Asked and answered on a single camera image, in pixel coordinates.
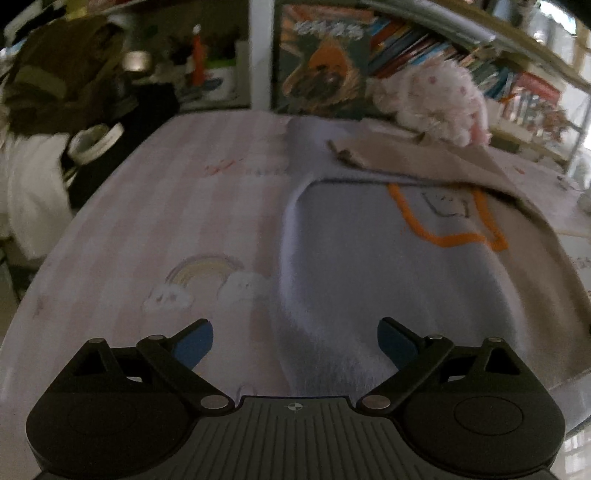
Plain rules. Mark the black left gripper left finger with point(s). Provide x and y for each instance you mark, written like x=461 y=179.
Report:
x=173 y=359

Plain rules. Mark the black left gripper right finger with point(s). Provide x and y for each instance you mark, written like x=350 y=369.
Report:
x=416 y=359

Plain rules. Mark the lavender and beige sweater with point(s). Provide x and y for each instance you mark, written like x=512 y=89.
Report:
x=435 y=237

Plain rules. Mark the pink checked bed sheet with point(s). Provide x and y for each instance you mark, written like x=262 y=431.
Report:
x=188 y=228

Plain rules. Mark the white pink plush bunny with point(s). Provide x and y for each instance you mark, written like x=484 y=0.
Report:
x=437 y=97

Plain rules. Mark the white mug with print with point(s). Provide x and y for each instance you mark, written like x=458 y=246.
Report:
x=220 y=84

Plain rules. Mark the row of books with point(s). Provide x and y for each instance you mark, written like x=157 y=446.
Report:
x=461 y=64

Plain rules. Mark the dark brown bag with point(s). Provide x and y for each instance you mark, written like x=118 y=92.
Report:
x=61 y=81

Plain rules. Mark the metal tin can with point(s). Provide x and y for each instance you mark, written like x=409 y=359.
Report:
x=136 y=61

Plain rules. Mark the red bottle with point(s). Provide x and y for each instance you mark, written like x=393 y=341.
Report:
x=198 y=58

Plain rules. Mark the Harry Potter poster board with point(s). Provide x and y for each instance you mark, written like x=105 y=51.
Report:
x=322 y=67

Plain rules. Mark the wooden bookshelf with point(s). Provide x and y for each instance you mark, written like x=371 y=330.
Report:
x=536 y=68

